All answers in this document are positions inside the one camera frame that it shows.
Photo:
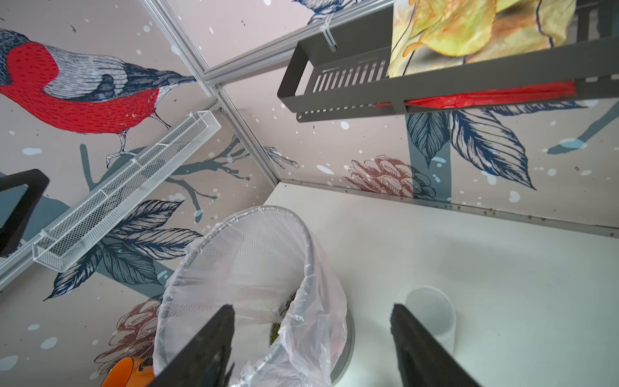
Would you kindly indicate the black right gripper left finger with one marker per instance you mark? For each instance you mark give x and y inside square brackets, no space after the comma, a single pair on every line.
[203,362]

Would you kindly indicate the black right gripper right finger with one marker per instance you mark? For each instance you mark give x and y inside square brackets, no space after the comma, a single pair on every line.
[422,361]

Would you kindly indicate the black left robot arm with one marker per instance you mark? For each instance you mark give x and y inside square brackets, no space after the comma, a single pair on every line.
[16,223]

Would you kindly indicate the mung beans in bin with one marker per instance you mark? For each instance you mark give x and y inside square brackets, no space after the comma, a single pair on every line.
[282,312]

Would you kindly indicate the orange round object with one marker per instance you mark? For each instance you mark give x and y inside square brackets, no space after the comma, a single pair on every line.
[130,372]

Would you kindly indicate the clear plastic bin liner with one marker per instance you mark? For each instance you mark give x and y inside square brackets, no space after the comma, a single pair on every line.
[300,329]

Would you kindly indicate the white mesh trash bin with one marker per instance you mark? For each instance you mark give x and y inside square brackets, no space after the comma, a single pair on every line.
[251,271]

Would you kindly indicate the Chuba cassava chips bag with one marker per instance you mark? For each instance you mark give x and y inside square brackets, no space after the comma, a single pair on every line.
[432,35]

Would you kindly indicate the white wire mesh shelf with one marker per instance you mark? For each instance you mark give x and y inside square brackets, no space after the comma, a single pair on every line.
[63,243]

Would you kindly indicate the dark grey wall shelf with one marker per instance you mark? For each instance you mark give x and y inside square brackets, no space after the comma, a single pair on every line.
[341,73]

